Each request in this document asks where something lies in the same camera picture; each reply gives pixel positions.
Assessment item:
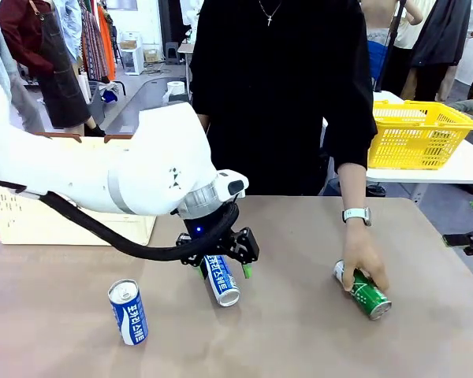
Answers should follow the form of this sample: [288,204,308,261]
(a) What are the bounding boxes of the striped hanging garment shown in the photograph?
[80,0,110,82]

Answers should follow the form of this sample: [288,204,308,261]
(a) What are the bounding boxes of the white paper roll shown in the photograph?
[163,80,187,104]

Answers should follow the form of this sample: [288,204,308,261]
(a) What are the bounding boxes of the cream basket brown handles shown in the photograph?
[0,132,158,247]

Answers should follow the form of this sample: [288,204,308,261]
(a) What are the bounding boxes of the white wrist watch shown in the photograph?
[341,206,373,228]

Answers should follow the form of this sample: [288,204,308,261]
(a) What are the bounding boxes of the black hanging coat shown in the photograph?
[409,0,473,102]

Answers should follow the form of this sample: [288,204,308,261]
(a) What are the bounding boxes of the mannequin with blue skirt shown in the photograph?
[360,0,425,91]

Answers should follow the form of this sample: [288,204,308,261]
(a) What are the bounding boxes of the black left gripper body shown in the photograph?
[179,202,240,259]

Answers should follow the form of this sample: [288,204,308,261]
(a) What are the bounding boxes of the person's left hand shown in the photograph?
[341,224,390,293]

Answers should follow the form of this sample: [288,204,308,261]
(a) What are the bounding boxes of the blue white drink can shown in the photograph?
[201,254,241,308]
[107,279,149,347]

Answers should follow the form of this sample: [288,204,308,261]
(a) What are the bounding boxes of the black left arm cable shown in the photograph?
[0,180,240,263]

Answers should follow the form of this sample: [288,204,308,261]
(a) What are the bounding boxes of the small grey stool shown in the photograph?
[165,41,180,65]

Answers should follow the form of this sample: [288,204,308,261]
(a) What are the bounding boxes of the light blue hanging shirt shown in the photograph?
[53,0,84,60]

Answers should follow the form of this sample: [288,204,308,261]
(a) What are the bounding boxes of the green can white sail print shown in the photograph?
[333,259,393,321]

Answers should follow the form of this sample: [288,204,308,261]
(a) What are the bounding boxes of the background work table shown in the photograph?
[177,42,196,102]

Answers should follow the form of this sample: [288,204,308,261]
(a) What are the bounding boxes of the orange hanging garment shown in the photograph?
[97,3,117,82]

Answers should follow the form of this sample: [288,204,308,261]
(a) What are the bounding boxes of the silver cross necklace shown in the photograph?
[259,0,283,28]

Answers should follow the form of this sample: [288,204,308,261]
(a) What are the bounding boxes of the white air purifier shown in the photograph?
[124,46,145,76]

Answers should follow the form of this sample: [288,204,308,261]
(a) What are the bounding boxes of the person's black sweater torso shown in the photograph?
[188,0,378,197]

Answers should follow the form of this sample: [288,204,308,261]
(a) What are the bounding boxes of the yellow plastic basket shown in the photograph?
[367,99,473,171]

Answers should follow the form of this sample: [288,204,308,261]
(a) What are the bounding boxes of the white side table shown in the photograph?
[364,90,473,204]

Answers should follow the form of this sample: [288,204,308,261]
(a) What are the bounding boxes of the person's left forearm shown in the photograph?
[337,162,370,212]

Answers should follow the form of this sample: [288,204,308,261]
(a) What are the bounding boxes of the black stand pole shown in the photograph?
[374,0,408,94]

